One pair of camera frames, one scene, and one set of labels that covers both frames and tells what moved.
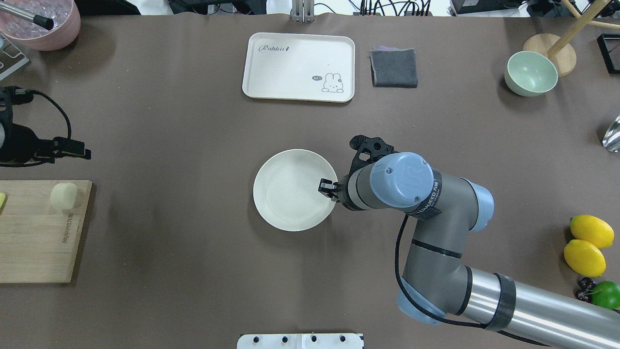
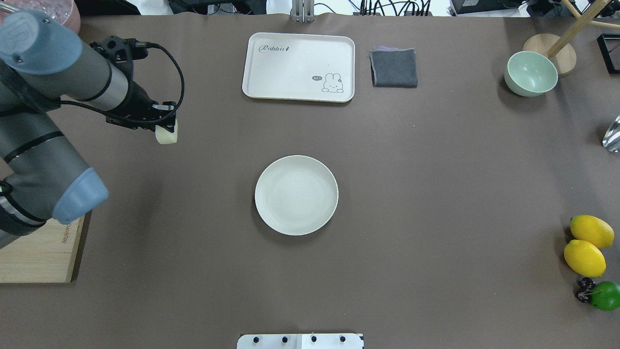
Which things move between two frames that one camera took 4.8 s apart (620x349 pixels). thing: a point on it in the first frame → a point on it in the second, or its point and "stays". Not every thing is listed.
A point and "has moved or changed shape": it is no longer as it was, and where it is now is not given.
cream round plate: [286, 190] stays
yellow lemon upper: [590, 229] stays
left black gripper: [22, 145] → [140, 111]
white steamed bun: [63, 196] has moved or changed shape
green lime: [606, 294] stays
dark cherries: [584, 292] stays
